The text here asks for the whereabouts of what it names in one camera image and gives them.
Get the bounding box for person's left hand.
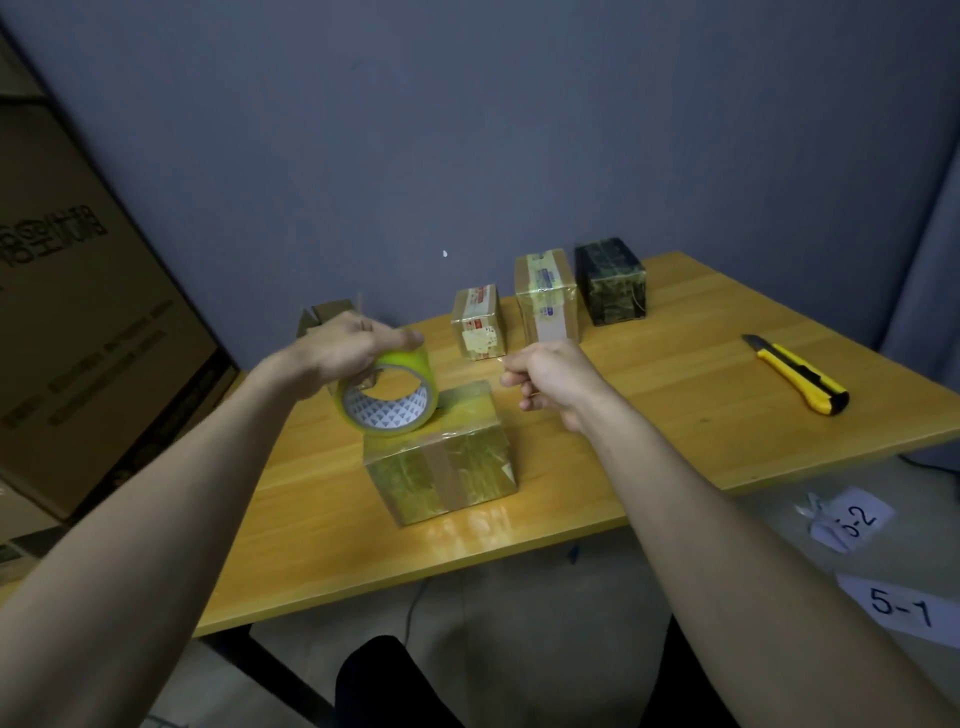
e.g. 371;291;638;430
266;310;425;403

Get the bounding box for person's right hand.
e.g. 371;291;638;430
498;338;624;436

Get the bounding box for yellow tape roll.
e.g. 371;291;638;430
333;348;441;436

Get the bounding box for brown box with white label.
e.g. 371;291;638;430
513;248;583;346

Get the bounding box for small carton red label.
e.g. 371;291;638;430
449;284;509;363

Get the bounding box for black cardboard box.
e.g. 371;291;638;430
573;237;649;328

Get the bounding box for small carton yellow tape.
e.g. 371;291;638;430
362;378;521;529

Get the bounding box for person's left forearm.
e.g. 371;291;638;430
0;359;301;728

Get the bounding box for person's right forearm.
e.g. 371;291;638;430
581;397;960;728

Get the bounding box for person's black trousers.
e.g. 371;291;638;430
333;614;740;728

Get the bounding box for yellow utility knife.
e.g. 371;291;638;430
740;333;852;418

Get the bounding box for large flat brown carton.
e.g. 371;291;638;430
0;22;241;586

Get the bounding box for black table leg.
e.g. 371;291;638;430
202;623;339;728

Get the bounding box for grey pleated curtain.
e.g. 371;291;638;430
877;134;960;474

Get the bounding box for wide white paper floor label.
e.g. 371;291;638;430
834;573;960;652

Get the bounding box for thin floor cable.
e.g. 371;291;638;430
403;577;433;646

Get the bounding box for black floor cable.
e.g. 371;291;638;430
898;452;960;475

